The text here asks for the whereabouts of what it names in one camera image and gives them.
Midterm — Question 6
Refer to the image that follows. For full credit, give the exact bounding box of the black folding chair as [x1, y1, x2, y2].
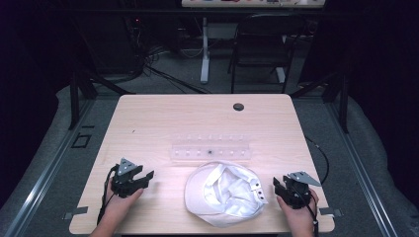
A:
[227, 13, 309, 95]

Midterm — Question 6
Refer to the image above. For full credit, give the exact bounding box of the grey tape strip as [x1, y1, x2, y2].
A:
[62, 205, 89, 221]
[318, 206, 344, 218]

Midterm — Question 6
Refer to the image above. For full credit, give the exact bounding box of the person's left hand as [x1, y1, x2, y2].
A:
[104, 177, 144, 219]

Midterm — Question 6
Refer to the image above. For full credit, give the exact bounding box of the background desk top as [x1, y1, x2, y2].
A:
[181, 0, 326, 9]

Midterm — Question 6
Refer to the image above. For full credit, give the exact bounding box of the white cap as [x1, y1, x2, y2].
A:
[184, 160, 270, 228]

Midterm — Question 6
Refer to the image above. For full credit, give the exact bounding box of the bundle of floor cables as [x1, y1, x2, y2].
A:
[126, 18, 211, 95]

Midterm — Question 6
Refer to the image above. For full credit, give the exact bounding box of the person's right hand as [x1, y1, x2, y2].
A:
[276, 189, 320, 229]

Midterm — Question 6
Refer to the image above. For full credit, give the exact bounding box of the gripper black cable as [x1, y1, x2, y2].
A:
[295, 187, 320, 237]
[96, 164, 120, 225]

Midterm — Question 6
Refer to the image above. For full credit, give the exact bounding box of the thin black cable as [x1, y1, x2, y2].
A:
[304, 135, 330, 186]

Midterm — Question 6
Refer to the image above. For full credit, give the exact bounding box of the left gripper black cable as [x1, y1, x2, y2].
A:
[96, 164, 120, 225]

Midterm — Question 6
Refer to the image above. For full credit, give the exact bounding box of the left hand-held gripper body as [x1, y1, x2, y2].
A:
[111, 157, 144, 199]

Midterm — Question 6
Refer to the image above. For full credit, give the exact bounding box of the black metal stand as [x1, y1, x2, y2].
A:
[68, 70, 136, 130]
[290, 70, 350, 134]

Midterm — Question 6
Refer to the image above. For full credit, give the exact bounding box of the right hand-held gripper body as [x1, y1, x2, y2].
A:
[283, 170, 322, 210]

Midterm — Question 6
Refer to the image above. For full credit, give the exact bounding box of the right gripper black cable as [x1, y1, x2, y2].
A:
[295, 187, 320, 237]

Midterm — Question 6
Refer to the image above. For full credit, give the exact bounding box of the clear acrylic rack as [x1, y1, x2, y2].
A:
[170, 132, 252, 163]

